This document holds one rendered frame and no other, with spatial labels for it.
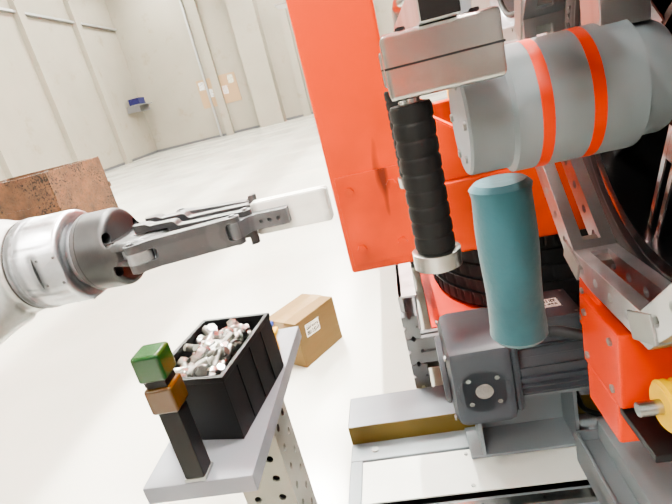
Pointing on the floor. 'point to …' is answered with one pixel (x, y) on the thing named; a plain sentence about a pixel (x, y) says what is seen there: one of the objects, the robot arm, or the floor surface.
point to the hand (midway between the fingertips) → (292, 209)
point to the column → (283, 470)
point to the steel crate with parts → (57, 191)
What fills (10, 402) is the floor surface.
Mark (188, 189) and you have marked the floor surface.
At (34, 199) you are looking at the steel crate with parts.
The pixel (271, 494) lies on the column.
